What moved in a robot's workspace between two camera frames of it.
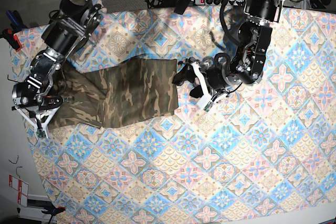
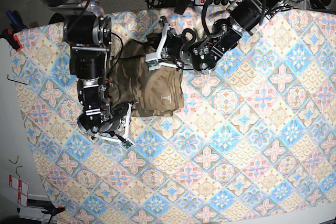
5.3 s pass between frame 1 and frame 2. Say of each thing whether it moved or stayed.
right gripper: moved
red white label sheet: stayed
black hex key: stayed
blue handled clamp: stayed
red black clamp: stayed
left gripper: moved
